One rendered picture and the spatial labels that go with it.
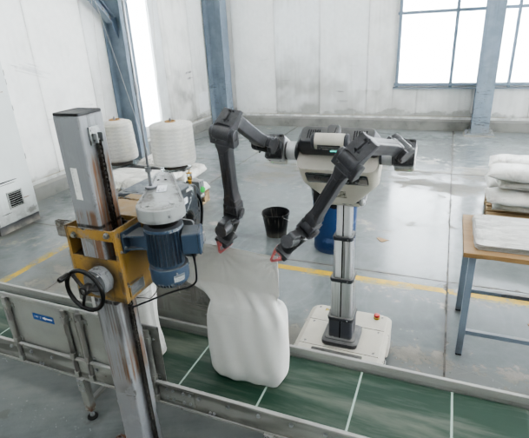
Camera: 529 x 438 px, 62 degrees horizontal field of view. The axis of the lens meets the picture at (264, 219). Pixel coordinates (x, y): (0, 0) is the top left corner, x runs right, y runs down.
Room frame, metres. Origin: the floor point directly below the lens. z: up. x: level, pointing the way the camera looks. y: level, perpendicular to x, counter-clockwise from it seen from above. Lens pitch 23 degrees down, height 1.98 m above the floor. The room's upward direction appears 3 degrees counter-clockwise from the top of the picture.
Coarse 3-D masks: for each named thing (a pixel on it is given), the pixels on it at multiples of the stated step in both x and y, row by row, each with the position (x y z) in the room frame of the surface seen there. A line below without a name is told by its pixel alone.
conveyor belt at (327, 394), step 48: (192, 336) 2.11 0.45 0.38; (192, 384) 1.72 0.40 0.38; (240, 384) 1.71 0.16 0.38; (288, 384) 1.69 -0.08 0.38; (336, 384) 1.67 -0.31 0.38; (384, 384) 1.66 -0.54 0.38; (384, 432) 1.38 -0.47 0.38; (432, 432) 1.37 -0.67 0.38; (480, 432) 1.36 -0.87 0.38; (528, 432) 1.35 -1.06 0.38
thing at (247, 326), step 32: (224, 256) 1.83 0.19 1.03; (256, 256) 1.74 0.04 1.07; (224, 288) 1.82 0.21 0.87; (256, 288) 1.75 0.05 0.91; (224, 320) 1.74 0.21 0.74; (256, 320) 1.68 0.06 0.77; (224, 352) 1.74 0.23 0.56; (256, 352) 1.68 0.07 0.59; (288, 352) 1.72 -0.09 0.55; (256, 384) 1.70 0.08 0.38
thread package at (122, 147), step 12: (108, 120) 1.79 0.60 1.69; (120, 120) 1.77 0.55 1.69; (108, 132) 1.72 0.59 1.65; (120, 132) 1.73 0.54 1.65; (132, 132) 1.78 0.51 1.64; (108, 144) 1.72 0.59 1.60; (120, 144) 1.72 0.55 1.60; (132, 144) 1.76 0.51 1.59; (120, 156) 1.72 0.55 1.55; (132, 156) 1.74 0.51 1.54
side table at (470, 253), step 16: (464, 224) 2.66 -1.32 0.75; (464, 240) 2.43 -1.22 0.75; (464, 256) 2.27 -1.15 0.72; (480, 256) 2.24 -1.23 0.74; (496, 256) 2.21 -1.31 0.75; (512, 256) 2.19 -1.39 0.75; (528, 256) 2.18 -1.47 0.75; (464, 272) 2.75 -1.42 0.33; (464, 288) 2.31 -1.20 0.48; (464, 304) 2.28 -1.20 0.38; (464, 320) 2.27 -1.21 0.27; (464, 336) 2.27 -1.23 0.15; (480, 336) 2.24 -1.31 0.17; (496, 336) 2.20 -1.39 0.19; (512, 336) 2.19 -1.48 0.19
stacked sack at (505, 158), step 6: (492, 156) 4.77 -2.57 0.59; (498, 156) 4.66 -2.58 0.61; (504, 156) 4.63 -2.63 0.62; (510, 156) 4.62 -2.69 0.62; (516, 156) 4.59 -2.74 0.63; (522, 156) 4.57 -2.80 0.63; (528, 156) 4.57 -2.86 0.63; (492, 162) 4.57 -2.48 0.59; (498, 162) 4.53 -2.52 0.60; (504, 162) 4.49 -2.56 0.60; (510, 162) 4.46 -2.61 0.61; (516, 162) 4.44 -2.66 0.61; (522, 162) 4.42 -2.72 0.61; (528, 162) 4.41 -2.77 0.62
